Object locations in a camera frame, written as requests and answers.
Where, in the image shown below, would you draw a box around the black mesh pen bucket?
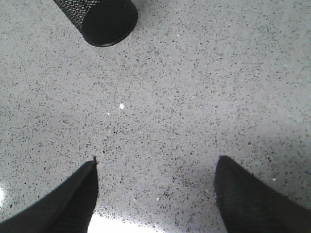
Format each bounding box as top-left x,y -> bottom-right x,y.
55,0 -> 138,47

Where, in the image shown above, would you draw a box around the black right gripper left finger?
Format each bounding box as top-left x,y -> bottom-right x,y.
0,159 -> 98,233

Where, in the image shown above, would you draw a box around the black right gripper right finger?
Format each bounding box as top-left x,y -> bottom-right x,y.
214,155 -> 311,233

